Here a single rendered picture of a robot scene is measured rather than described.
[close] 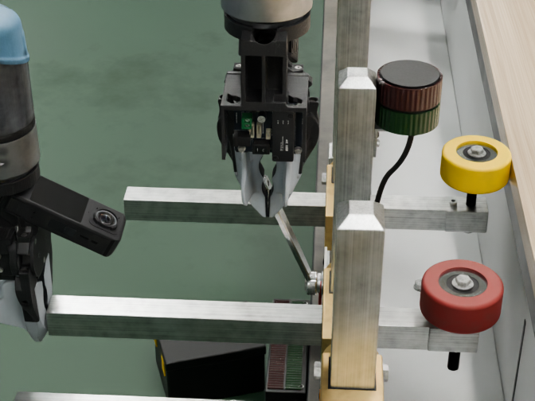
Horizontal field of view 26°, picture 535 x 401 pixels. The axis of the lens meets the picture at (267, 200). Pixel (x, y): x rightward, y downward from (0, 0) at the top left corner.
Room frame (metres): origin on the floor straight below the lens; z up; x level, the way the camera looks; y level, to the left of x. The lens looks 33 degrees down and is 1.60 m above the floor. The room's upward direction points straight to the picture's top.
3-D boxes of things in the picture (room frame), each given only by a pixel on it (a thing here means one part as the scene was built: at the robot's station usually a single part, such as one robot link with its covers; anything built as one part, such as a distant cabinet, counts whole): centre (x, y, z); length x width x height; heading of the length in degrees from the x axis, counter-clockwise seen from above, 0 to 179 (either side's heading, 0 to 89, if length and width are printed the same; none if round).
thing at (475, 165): (1.15, -0.24, 0.85); 0.08 x 0.08 x 0.11
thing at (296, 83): (0.87, 0.00, 1.14); 0.09 x 0.08 x 0.12; 177
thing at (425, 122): (0.95, -0.13, 1.08); 0.06 x 0.06 x 0.02
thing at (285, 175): (0.87, -0.01, 1.04); 0.06 x 0.03 x 0.09; 177
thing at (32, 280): (0.90, 0.24, 0.90); 0.05 x 0.02 x 0.09; 176
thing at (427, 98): (0.95, -0.13, 1.10); 0.06 x 0.06 x 0.02
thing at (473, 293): (0.90, -0.19, 0.85); 0.08 x 0.08 x 0.11
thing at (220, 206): (1.16, -0.05, 0.82); 0.44 x 0.03 x 0.04; 87
